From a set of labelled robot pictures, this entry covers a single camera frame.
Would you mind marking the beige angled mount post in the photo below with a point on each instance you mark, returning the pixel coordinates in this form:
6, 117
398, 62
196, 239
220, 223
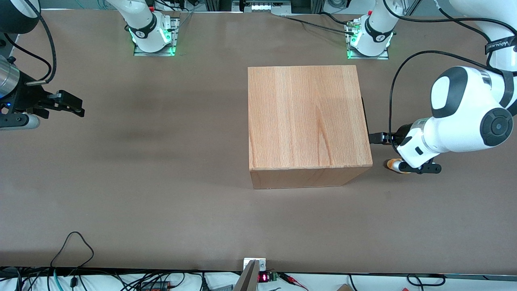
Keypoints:
248, 279

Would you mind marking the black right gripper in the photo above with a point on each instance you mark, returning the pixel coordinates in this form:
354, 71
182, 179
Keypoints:
25, 99

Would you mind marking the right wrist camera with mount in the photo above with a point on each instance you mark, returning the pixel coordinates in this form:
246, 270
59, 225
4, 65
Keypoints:
20, 121

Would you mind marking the white power strip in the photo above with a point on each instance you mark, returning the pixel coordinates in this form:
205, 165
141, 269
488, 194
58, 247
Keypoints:
262, 6

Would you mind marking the red clip leads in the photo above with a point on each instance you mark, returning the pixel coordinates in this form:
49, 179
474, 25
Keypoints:
291, 279

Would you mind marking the brown cardboard corner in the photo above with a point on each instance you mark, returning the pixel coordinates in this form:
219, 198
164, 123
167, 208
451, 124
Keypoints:
343, 288

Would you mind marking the orange and black device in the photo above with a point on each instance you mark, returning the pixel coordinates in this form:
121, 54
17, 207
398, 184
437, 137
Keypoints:
155, 286

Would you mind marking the small metal bracket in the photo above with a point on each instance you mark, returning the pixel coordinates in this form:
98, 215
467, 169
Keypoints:
262, 262

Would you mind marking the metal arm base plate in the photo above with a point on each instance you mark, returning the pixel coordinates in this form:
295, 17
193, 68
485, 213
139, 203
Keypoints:
383, 56
175, 36

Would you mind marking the light wooden drawer cabinet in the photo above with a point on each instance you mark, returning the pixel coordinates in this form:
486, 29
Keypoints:
307, 121

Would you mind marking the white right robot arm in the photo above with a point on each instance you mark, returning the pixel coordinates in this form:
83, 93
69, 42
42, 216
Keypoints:
141, 20

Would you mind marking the red digit display module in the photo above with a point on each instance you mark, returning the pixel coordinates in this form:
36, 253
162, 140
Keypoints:
264, 277

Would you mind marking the orange-brown rounded object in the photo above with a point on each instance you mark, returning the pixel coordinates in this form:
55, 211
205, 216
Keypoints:
391, 165

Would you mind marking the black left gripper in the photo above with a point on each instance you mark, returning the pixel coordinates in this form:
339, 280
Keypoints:
400, 133

